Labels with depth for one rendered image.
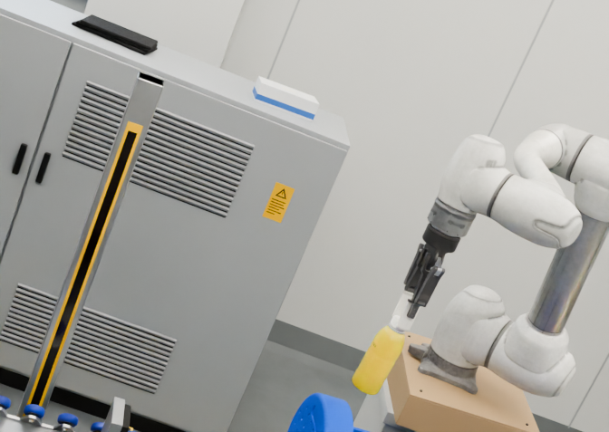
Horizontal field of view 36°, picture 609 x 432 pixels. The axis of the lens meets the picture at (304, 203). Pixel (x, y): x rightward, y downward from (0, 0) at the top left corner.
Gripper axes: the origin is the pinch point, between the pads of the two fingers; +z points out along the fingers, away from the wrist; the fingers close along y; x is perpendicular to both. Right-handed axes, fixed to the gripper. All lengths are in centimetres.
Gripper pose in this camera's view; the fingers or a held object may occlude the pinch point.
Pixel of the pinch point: (406, 312)
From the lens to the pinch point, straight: 204.0
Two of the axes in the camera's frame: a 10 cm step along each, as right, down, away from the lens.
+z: -3.8, 8.8, 2.8
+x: 9.2, 3.2, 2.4
